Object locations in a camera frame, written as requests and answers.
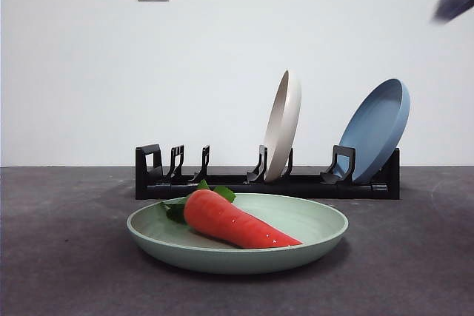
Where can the orange carrot with green leaves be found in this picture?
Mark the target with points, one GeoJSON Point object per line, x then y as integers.
{"type": "Point", "coordinates": [229, 223]}

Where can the cream plate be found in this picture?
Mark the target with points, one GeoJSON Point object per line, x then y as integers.
{"type": "Point", "coordinates": [284, 127]}

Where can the green plate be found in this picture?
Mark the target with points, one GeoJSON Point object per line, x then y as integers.
{"type": "Point", "coordinates": [237, 260]}

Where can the blue plate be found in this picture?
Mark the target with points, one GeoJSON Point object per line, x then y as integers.
{"type": "Point", "coordinates": [374, 127]}

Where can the black plate rack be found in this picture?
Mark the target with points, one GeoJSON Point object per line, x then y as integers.
{"type": "Point", "coordinates": [296, 186]}

